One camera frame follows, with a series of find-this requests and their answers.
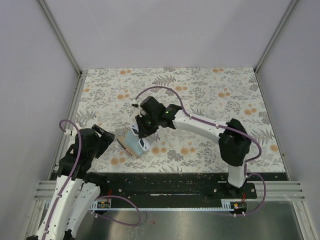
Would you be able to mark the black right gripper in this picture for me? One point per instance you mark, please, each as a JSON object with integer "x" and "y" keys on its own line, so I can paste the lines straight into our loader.
{"x": 143, "y": 130}

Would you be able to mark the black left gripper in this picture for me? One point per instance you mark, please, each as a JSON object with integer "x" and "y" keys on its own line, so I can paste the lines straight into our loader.
{"x": 106, "y": 139}

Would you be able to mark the light blue cleaning cloth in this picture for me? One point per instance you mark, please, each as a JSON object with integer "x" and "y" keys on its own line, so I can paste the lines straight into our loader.
{"x": 128, "y": 140}

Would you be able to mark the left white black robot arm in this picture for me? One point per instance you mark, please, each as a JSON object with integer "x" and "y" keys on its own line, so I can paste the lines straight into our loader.
{"x": 76, "y": 188}

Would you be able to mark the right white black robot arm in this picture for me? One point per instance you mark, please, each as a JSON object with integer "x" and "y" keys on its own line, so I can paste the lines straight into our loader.
{"x": 231, "y": 137}

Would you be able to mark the floral pattern table mat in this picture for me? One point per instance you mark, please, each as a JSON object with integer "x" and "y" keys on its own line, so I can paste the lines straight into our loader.
{"x": 220, "y": 94}

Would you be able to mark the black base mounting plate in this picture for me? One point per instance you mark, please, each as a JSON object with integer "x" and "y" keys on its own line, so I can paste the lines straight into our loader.
{"x": 130, "y": 186}

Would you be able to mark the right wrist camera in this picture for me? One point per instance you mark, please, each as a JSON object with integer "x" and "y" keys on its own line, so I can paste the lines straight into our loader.
{"x": 140, "y": 110}

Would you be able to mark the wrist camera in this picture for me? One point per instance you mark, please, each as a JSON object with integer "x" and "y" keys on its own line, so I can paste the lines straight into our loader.
{"x": 140, "y": 110}
{"x": 71, "y": 132}

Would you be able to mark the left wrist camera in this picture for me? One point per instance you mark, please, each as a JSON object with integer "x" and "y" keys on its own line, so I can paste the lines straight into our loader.
{"x": 71, "y": 132}

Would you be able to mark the white slotted cable duct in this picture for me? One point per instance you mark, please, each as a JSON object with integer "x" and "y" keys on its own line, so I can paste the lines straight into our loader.
{"x": 162, "y": 203}

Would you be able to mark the left aluminium frame post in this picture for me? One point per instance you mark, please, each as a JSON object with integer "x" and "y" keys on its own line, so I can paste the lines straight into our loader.
{"x": 59, "y": 35}

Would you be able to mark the aluminium frame post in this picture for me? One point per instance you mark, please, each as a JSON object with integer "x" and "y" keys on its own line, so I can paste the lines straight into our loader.
{"x": 59, "y": 35}
{"x": 276, "y": 34}

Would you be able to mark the right aluminium frame post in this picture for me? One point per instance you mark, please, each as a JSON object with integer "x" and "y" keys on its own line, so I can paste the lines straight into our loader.
{"x": 276, "y": 34}

